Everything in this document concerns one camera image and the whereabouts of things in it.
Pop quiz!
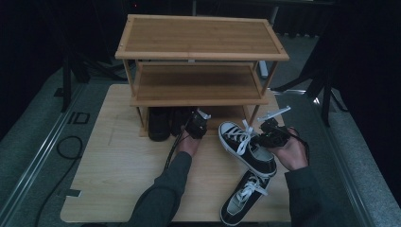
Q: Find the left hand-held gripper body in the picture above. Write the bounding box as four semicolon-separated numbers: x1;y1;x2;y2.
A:
183;108;212;141

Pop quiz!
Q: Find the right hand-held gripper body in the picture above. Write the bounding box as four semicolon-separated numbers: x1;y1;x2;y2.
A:
256;105;292;148

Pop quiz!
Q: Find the black and white sneaker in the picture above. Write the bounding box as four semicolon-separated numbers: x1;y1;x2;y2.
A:
218;120;278;179
219;169;272;227

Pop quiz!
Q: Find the black leather shoe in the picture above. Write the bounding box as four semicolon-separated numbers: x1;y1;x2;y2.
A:
169;107;195;137
148;107;173;143

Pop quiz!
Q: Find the wooden three-tier shoe rack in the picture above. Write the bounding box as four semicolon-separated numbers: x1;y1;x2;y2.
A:
113;13;290;138

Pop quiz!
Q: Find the person's left hand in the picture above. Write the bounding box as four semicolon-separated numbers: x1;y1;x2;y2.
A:
174;131;203;157

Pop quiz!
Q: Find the person's right hand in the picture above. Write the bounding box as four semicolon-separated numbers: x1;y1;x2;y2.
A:
270;127;309;172

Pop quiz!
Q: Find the black metal stand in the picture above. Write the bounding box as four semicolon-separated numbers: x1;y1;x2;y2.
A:
273;62;349;128
53;46;127;114

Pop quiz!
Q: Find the black floor tape marking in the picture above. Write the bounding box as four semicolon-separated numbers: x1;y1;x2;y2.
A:
67;111;92;125

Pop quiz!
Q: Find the right hand-held gripper cable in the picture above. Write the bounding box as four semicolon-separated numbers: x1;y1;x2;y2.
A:
287;127;312;166

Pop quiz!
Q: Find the hand-held gripper cable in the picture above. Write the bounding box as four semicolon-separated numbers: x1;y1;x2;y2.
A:
287;127;312;166
164;130;191;171

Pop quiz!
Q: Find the left hand-held gripper cable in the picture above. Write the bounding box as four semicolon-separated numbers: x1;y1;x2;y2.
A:
164;130;191;171

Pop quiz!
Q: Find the white post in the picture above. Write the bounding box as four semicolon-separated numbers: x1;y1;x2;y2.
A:
258;60;270;79

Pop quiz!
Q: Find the metal floor rail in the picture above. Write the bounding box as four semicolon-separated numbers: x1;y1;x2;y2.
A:
0;82;88;221
314;96;376;227

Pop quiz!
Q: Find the black floor cable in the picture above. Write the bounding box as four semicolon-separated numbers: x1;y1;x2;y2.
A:
33;135;84;227

